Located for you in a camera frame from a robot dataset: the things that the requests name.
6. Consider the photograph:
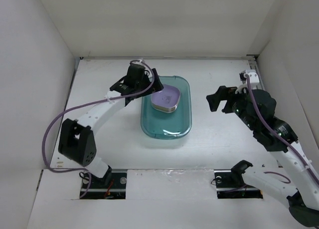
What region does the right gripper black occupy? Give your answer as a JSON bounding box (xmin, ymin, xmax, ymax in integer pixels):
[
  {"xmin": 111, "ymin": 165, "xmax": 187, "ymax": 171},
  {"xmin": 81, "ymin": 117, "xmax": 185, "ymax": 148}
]
[{"xmin": 206, "ymin": 83, "xmax": 258, "ymax": 131}]

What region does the aluminium rail right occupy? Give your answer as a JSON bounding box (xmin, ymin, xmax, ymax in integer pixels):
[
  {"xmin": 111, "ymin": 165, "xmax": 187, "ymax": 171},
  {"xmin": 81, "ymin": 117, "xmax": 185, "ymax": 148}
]
[{"xmin": 248, "ymin": 57, "xmax": 265, "ymax": 90}]

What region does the purple square plate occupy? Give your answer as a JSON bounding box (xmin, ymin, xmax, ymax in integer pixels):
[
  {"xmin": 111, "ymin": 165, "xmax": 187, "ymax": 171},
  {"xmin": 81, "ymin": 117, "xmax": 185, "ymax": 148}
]
[{"xmin": 151, "ymin": 84, "xmax": 181, "ymax": 113}]

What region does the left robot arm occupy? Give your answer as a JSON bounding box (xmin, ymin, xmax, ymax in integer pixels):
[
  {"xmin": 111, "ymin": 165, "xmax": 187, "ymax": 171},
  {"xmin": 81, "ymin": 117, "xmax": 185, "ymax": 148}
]
[{"xmin": 58, "ymin": 61, "xmax": 163, "ymax": 188}]

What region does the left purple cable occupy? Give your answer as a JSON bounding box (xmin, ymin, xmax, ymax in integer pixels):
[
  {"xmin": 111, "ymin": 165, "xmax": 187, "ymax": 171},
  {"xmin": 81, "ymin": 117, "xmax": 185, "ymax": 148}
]
[{"xmin": 42, "ymin": 59, "xmax": 155, "ymax": 199}]

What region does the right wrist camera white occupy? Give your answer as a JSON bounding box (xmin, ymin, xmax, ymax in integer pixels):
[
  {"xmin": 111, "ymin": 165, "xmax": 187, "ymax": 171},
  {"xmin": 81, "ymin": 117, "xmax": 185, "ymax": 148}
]
[{"xmin": 235, "ymin": 69, "xmax": 260, "ymax": 93}]

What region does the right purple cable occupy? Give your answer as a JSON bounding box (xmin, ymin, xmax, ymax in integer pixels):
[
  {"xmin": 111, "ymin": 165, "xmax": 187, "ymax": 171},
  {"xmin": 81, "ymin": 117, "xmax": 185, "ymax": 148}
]
[{"xmin": 229, "ymin": 73, "xmax": 319, "ymax": 192}]

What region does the purple cable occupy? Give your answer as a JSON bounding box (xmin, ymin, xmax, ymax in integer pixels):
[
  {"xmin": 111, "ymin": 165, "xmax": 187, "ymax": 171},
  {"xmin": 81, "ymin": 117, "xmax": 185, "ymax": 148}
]
[
  {"xmin": 229, "ymin": 73, "xmax": 319, "ymax": 192},
  {"xmin": 42, "ymin": 59, "xmax": 155, "ymax": 199}
]

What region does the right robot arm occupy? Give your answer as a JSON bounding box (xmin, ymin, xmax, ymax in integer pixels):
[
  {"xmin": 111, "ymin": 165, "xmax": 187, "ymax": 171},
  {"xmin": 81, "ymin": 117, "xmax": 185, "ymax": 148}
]
[{"xmin": 206, "ymin": 86, "xmax": 319, "ymax": 228}]

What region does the teal transparent plastic bin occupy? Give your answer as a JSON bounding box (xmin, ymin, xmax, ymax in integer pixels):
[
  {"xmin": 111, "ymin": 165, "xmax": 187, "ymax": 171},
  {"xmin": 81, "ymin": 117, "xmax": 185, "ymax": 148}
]
[{"xmin": 141, "ymin": 76, "xmax": 192, "ymax": 140}]

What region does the front mounting rail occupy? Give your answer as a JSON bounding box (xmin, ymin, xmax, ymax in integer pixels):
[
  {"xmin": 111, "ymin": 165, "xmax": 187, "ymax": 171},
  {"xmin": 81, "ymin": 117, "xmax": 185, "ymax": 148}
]
[{"xmin": 80, "ymin": 169, "xmax": 263, "ymax": 201}]

